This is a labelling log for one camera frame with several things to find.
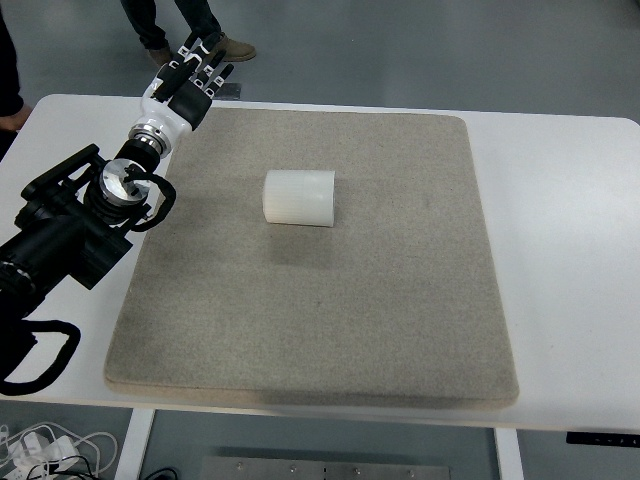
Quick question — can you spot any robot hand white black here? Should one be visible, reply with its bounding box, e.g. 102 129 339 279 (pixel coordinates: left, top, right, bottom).
132 31 236 146

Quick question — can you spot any white ribbed cup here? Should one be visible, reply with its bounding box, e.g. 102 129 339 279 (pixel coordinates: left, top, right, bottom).
262 169 337 229

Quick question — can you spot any person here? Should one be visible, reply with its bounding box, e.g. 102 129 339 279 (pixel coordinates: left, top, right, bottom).
0 9 27 133

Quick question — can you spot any grey-brown felt mat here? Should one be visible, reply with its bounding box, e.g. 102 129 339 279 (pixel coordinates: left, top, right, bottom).
103 105 521 413

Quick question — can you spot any white table leg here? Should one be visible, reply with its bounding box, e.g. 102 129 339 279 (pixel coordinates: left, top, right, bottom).
115 408 157 480
491 427 526 480

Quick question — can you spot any white power strip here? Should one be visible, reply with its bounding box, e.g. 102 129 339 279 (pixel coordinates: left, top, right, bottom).
6 433 80 470

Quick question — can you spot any grey metal plate with screws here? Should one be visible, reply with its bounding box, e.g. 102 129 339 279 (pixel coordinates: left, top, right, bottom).
200 454 454 480

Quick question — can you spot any black table control panel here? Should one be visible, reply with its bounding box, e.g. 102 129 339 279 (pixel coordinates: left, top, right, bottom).
565 430 640 445

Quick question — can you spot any white cable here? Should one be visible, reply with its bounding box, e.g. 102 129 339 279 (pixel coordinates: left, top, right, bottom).
0 422 119 480

